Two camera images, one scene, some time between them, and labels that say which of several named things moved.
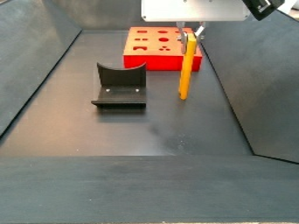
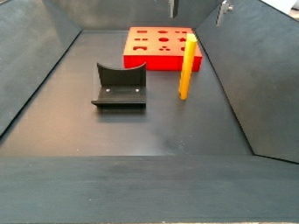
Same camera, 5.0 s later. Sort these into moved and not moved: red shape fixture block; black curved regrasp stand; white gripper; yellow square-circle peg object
Moved: white gripper
Not moved: black curved regrasp stand; red shape fixture block; yellow square-circle peg object
